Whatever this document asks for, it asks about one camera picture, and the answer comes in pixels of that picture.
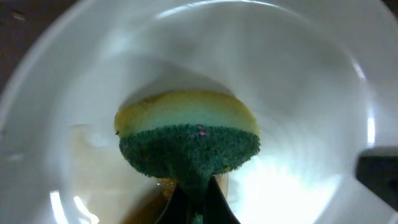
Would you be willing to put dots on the pale green plate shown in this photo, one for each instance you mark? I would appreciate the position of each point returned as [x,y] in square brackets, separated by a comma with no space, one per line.
[319,76]

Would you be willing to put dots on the green yellow sponge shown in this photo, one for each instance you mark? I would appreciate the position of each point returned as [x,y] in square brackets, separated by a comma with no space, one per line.
[188,136]

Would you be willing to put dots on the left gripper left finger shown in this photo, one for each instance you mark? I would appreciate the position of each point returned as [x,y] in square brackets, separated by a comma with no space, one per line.
[178,209]

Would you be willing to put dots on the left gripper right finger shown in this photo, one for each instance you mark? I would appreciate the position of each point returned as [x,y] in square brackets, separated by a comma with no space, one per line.
[215,207]

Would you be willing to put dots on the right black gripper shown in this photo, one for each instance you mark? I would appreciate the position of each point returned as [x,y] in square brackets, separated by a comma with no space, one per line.
[376,168]

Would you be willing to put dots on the brown serving tray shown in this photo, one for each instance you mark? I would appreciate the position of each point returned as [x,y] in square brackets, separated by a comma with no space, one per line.
[22,21]

